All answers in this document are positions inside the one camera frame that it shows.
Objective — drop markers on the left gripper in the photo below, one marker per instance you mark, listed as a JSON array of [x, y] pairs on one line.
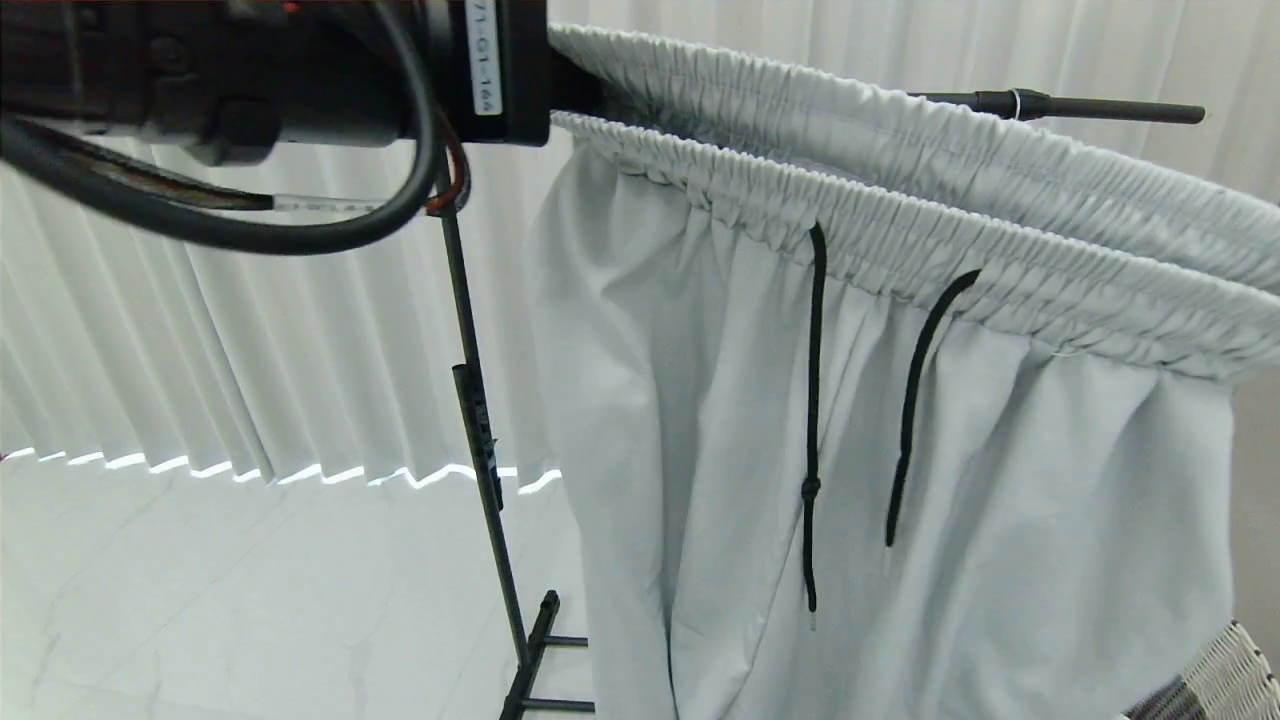
[[300, 70]]

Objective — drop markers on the black clothes rack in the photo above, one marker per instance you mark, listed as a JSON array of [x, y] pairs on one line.
[[485, 450]]

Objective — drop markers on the white laundry basket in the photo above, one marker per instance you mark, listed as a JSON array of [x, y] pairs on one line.
[[1240, 672]]

